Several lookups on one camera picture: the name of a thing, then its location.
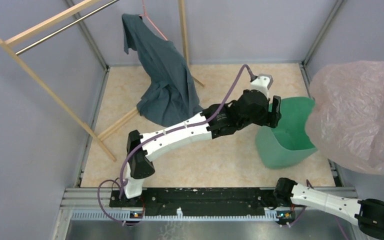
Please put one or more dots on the dark teal shirt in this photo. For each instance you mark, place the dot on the dark teal shirt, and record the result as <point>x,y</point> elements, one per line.
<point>171,96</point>

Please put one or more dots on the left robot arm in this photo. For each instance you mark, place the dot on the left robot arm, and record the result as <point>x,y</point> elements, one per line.
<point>218,120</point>

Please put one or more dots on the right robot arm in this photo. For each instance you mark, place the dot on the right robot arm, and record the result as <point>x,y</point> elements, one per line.
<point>367,214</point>

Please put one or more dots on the wooden clothes rack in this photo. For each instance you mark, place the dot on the wooden clothes rack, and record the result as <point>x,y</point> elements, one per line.
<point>33,127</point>

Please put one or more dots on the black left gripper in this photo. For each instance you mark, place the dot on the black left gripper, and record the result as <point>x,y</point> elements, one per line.
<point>270,118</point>

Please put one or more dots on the pink clothes hanger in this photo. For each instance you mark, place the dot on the pink clothes hanger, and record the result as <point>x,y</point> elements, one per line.
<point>146,16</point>

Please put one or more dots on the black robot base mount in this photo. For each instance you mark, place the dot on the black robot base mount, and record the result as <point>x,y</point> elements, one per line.
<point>215,201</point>

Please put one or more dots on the pink plastic trash bag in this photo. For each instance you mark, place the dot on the pink plastic trash bag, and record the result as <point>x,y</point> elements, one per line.
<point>347,121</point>

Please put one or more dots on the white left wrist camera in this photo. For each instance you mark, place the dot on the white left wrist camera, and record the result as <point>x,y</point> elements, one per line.
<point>262,83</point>

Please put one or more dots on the green plastic trash bin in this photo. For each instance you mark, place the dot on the green plastic trash bin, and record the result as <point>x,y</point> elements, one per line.
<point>287,144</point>

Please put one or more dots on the grey slotted cable duct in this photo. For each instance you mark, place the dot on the grey slotted cable duct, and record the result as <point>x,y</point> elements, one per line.
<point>134,216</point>

